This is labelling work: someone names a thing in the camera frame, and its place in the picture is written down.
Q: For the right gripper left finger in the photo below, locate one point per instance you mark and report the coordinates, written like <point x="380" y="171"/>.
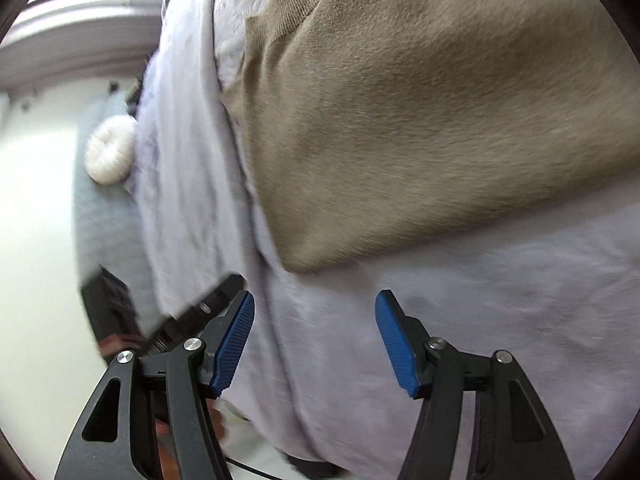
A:
<point x="115" y="437"/>

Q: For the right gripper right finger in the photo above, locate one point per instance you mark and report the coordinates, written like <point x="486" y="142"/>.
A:
<point x="513" y="435"/>

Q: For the brown knit sweater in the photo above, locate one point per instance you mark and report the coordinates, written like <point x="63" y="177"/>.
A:
<point x="375" y="125"/>

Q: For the person's left hand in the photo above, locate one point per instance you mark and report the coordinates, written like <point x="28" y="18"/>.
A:
<point x="165" y="439"/>

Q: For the lavender plush blanket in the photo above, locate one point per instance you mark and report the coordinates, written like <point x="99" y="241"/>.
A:
<point x="196" y="215"/>

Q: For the white round pleated cushion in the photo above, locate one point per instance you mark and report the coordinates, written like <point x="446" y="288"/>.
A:
<point x="109" y="152"/>

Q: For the lavender embossed bedspread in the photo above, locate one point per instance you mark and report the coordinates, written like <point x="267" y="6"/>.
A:
<point x="559" y="291"/>

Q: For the grey window curtain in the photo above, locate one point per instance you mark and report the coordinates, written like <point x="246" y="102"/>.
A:
<point x="108" y="39"/>

